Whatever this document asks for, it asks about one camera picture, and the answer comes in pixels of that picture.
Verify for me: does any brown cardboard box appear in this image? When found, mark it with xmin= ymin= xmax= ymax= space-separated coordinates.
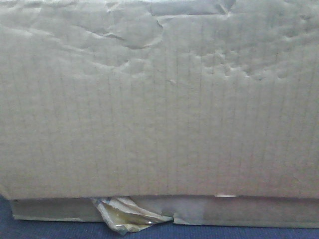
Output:
xmin=0 ymin=0 xmax=319 ymax=234

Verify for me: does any dark blue table cloth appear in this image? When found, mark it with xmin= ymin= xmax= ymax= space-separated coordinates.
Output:
xmin=0 ymin=198 xmax=319 ymax=239

